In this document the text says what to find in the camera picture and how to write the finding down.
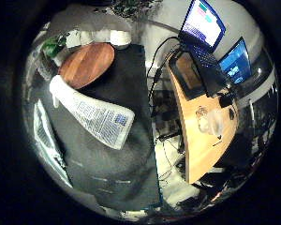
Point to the white spray bottle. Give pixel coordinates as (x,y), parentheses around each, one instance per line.
(95,116)

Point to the striped white cloth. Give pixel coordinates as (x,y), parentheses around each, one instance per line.
(47,140)

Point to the bright green potted plant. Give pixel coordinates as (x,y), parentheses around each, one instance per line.
(53,45)

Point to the white plant pot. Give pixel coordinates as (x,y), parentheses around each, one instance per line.
(120,37)

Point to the black tablet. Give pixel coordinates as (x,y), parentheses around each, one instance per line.
(188,75)

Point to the open black laptop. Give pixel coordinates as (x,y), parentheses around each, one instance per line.
(204,43)

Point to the blue-lit computer monitor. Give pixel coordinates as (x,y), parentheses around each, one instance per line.
(236,61)

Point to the light wooden desk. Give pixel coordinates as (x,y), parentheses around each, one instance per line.
(203,131)

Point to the clear plastic container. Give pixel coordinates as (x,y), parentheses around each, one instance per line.
(213,122)

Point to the black computer mouse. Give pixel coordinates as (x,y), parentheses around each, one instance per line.
(232,114)

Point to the black pen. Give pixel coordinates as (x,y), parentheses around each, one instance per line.
(217,142)

